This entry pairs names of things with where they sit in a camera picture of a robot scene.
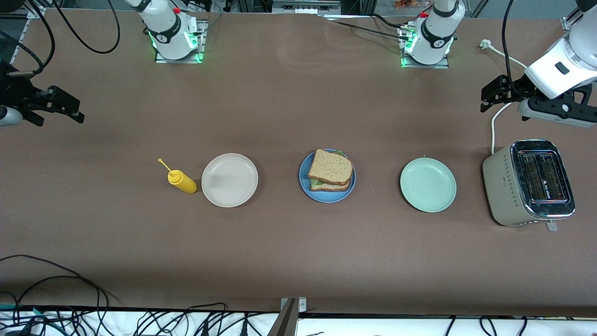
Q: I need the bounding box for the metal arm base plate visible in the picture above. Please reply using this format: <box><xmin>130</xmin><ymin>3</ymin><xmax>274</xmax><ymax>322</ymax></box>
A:
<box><xmin>399</xmin><ymin>26</ymin><xmax>451</xmax><ymax>70</ymax></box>
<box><xmin>155</xmin><ymin>20</ymin><xmax>208</xmax><ymax>64</ymax></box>

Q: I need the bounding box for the long black loop cable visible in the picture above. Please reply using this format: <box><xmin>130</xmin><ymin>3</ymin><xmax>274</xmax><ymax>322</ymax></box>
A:
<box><xmin>0</xmin><ymin>254</ymin><xmax>117</xmax><ymax>311</ymax></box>

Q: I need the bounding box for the blue round plate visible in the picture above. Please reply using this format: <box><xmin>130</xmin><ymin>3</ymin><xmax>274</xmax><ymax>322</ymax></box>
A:
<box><xmin>299</xmin><ymin>149</ymin><xmax>356</xmax><ymax>203</ymax></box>

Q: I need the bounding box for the yellow squeeze bottle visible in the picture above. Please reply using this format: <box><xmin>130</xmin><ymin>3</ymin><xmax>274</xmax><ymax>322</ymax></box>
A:
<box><xmin>158</xmin><ymin>158</ymin><xmax>198</xmax><ymax>194</ymax></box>

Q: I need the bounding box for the beige round plate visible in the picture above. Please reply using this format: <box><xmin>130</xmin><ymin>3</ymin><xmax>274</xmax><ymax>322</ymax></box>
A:
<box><xmin>201</xmin><ymin>153</ymin><xmax>259</xmax><ymax>208</ymax></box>

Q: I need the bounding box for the aluminium frame profile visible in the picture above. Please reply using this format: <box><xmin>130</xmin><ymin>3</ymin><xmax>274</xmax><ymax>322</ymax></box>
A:
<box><xmin>9</xmin><ymin>0</ymin><xmax>47</xmax><ymax>66</ymax></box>
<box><xmin>562</xmin><ymin>9</ymin><xmax>583</xmax><ymax>32</ymax></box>

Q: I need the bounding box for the green lettuce leaf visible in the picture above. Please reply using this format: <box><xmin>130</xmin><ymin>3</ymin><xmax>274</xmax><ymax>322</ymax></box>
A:
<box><xmin>310</xmin><ymin>150</ymin><xmax>348</xmax><ymax>188</ymax></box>

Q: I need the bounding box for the beige chrome toaster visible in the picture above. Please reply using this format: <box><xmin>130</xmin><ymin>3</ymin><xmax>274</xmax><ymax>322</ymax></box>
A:
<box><xmin>482</xmin><ymin>139</ymin><xmax>576</xmax><ymax>232</ymax></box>

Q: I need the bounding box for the white toaster power cord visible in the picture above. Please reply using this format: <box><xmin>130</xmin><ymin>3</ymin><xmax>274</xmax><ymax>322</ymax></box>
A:
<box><xmin>479</xmin><ymin>40</ymin><xmax>530</xmax><ymax>155</ymax></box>

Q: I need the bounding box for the toasted bread slice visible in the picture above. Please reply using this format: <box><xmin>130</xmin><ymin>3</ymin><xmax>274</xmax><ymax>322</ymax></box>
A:
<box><xmin>310</xmin><ymin>180</ymin><xmax>351</xmax><ymax>192</ymax></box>
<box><xmin>308</xmin><ymin>148</ymin><xmax>354</xmax><ymax>186</ymax></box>

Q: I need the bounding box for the metal mounting post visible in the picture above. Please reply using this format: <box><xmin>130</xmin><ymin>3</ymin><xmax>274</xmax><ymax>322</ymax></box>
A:
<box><xmin>267</xmin><ymin>297</ymin><xmax>307</xmax><ymax>336</ymax></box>

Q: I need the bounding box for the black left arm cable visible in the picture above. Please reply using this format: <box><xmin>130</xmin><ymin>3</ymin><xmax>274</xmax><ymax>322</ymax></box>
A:
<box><xmin>501</xmin><ymin>0</ymin><xmax>521</xmax><ymax>94</ymax></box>

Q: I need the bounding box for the mint green round plate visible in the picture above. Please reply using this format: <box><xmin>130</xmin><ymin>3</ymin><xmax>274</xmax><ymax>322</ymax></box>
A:
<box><xmin>400</xmin><ymin>157</ymin><xmax>457</xmax><ymax>213</ymax></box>

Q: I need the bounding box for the thin black base cable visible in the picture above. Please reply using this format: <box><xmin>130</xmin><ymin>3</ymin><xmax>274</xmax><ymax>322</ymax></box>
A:
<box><xmin>322</xmin><ymin>13</ymin><xmax>411</xmax><ymax>42</ymax></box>

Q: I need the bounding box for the grey equipment box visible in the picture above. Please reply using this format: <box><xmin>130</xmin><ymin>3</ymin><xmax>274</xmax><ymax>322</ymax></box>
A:
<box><xmin>272</xmin><ymin>0</ymin><xmax>342</xmax><ymax>15</ymax></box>

